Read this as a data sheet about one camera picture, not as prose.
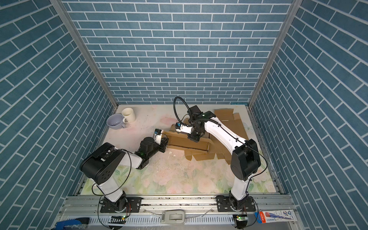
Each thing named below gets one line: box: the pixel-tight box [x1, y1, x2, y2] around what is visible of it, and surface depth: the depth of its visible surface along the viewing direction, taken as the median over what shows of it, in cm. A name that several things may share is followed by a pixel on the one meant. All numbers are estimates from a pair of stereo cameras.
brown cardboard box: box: [162, 123, 217, 161], surface depth 93 cm
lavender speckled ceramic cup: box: [106, 113, 126, 130], surface depth 105 cm
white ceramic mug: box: [121, 107, 136, 123], surface depth 106 cm
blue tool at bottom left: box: [51, 217, 91, 230], surface depth 70 cm
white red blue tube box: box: [253, 209, 298, 224], surface depth 71 cm
